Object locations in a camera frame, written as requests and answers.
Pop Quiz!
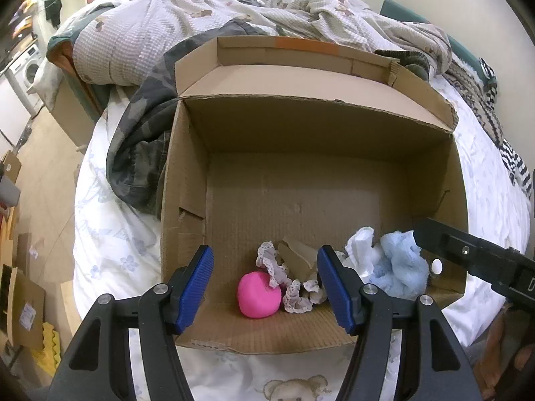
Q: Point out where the white fluffy sock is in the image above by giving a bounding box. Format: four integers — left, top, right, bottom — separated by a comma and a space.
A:
343, 226, 386, 285

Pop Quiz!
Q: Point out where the black white striped cloth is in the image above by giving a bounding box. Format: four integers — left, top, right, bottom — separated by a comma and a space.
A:
497, 137, 535, 202

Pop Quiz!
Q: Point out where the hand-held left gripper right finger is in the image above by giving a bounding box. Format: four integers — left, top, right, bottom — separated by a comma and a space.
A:
317, 245, 477, 401

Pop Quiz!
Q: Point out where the patterned knitted blanket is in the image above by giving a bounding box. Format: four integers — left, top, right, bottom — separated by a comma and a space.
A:
443, 62, 503, 143

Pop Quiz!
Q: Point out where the brown bedside cabinet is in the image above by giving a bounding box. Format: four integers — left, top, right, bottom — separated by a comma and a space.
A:
50, 79, 103, 148

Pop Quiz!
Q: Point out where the yellow foam piece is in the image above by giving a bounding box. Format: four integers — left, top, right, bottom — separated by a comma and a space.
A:
31, 321, 63, 379

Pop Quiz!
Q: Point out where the brown cardboard box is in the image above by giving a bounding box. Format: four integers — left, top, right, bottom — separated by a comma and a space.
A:
161, 35, 469, 356

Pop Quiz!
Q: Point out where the grey bin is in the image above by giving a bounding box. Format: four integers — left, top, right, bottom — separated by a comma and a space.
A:
0, 174, 21, 208

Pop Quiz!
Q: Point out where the pink ball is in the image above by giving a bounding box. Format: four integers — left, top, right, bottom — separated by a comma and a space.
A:
237, 271, 282, 320

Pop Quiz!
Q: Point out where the white cabinet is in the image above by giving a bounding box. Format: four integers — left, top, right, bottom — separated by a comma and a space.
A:
0, 71, 31, 148

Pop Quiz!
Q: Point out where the waffle quilt with bear print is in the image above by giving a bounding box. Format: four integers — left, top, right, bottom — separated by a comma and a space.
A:
46, 0, 454, 93

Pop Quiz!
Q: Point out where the flat cardboard sheet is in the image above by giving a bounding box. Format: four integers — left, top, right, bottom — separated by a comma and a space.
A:
0, 264, 46, 350

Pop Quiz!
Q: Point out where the small cardboard box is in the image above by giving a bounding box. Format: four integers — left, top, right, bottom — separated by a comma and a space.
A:
0, 150, 22, 184

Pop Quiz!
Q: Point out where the beige lace scrunchie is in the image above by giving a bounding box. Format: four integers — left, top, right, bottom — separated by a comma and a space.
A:
256, 241, 329, 314

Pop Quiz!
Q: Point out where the light blue fluffy sock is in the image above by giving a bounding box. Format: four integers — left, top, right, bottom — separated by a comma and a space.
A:
369, 230, 431, 300

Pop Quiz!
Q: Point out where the torn cardboard piece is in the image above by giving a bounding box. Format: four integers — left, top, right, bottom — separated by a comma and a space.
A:
277, 237, 321, 283

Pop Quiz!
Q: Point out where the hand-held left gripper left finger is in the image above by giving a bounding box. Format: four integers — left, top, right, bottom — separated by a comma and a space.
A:
46, 244, 215, 401

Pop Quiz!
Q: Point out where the black white checkered cloth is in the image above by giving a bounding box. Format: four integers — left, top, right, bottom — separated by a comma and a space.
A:
476, 56, 499, 93

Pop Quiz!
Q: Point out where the green pillow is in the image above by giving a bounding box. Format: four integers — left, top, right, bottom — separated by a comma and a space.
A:
380, 0, 482, 73

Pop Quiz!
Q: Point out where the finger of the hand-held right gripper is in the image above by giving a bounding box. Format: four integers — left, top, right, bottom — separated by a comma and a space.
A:
412, 216, 516, 290

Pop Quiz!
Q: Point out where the white washing machine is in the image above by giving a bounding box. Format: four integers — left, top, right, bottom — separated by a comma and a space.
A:
8, 44, 45, 116

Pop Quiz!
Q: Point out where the black hanging garment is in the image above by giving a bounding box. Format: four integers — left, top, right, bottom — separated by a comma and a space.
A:
43, 0, 63, 22

